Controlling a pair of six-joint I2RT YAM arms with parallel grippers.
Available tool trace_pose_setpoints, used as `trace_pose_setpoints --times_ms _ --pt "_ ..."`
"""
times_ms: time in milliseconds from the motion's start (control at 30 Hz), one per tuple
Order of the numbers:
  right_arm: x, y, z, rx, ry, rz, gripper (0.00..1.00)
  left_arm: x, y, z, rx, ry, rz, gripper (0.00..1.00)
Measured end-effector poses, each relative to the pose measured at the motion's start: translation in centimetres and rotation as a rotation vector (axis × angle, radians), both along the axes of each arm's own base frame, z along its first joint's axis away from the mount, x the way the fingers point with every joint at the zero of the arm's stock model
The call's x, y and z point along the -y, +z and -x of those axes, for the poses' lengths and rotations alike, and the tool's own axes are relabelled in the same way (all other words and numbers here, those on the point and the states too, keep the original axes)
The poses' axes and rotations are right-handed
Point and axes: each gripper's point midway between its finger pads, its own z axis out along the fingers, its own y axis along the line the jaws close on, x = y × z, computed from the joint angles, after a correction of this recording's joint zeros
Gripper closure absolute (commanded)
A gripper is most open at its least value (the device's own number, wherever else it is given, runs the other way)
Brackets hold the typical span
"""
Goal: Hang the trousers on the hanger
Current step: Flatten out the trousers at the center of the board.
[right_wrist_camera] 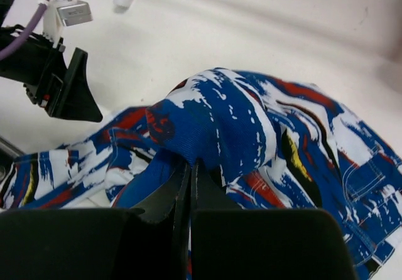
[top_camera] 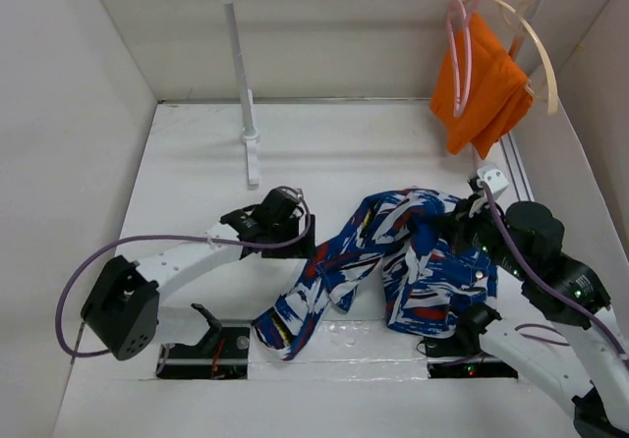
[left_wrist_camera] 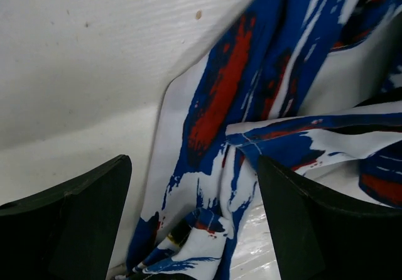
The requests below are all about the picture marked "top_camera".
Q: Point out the blue patterned trousers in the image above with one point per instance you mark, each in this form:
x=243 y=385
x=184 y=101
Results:
x=427 y=284

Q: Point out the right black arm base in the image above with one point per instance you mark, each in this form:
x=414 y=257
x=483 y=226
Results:
x=477 y=366

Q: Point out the orange garment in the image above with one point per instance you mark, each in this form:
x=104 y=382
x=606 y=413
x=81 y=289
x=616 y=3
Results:
x=497 y=99

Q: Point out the beige plastic hanger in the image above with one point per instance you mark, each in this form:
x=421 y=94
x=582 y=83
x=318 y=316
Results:
x=519 y=19

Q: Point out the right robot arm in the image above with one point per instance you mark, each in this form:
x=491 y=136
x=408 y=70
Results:
x=526 y=241

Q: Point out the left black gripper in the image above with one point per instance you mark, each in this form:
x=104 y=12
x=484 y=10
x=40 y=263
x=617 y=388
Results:
x=304 y=250

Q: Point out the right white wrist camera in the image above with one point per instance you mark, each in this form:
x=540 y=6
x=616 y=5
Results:
x=488 y=176

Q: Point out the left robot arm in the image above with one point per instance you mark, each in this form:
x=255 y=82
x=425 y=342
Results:
x=122 y=306

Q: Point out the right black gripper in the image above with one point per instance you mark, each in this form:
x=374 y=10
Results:
x=454 y=225

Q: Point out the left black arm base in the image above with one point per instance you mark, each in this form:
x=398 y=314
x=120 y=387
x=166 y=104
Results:
x=221 y=353

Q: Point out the aluminium rail right side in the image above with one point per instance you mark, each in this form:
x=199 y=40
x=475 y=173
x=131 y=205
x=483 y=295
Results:
x=516 y=168

